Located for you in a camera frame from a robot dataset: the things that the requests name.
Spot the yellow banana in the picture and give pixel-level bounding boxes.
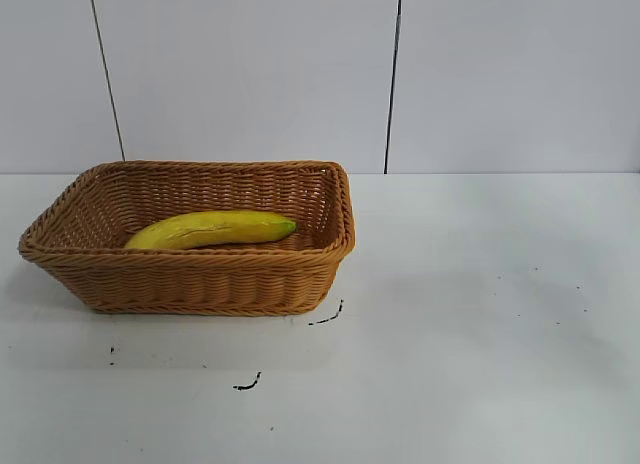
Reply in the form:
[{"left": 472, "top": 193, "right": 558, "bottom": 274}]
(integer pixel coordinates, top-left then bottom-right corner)
[{"left": 123, "top": 209, "right": 298, "bottom": 251}]

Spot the brown woven wicker basket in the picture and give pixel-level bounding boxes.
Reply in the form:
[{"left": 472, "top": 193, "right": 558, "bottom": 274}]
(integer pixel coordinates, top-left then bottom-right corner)
[{"left": 18, "top": 158, "right": 357, "bottom": 318}]

